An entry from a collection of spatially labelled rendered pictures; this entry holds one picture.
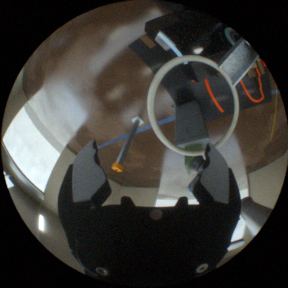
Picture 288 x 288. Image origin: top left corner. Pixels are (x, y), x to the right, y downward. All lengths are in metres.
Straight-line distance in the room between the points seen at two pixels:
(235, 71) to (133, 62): 1.39
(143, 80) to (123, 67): 0.40
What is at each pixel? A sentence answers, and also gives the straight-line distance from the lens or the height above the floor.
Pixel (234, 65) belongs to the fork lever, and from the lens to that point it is 0.60.
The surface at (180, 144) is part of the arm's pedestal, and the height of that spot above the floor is 0.84.
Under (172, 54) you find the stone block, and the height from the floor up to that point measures 0.75.
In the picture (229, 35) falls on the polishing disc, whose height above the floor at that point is 0.86.
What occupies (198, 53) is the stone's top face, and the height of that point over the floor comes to 0.81.
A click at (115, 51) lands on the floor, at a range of 1.77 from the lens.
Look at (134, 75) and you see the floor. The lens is 1.69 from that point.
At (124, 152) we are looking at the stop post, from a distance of 1.57.
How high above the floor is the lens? 1.56
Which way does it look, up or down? 38 degrees down
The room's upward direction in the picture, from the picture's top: 163 degrees counter-clockwise
